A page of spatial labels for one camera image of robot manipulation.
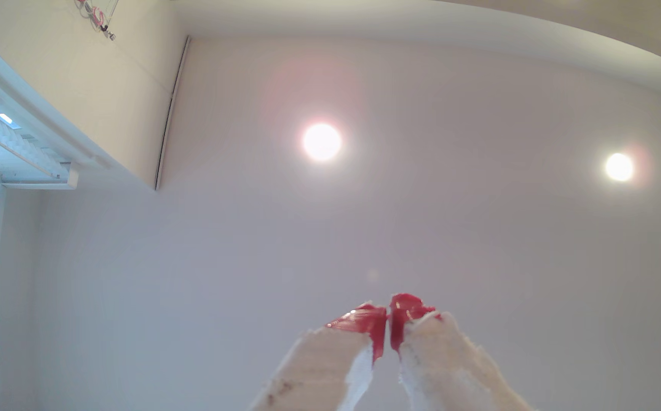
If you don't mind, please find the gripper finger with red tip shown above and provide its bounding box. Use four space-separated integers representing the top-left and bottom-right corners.
249 301 388 411
389 293 537 411

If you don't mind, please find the round ceiling spotlight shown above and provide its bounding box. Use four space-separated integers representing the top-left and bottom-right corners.
604 152 635 183
302 122 343 162

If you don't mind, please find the white blind headrail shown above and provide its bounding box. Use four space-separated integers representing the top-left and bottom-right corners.
0 161 80 191

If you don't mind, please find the white pleated blind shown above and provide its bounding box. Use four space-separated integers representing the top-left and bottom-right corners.
0 103 72 183

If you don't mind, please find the dark wall trim strip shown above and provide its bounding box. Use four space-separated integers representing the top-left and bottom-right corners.
153 35 192 191

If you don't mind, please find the red white wire bundle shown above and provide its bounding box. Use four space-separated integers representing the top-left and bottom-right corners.
76 0 119 41

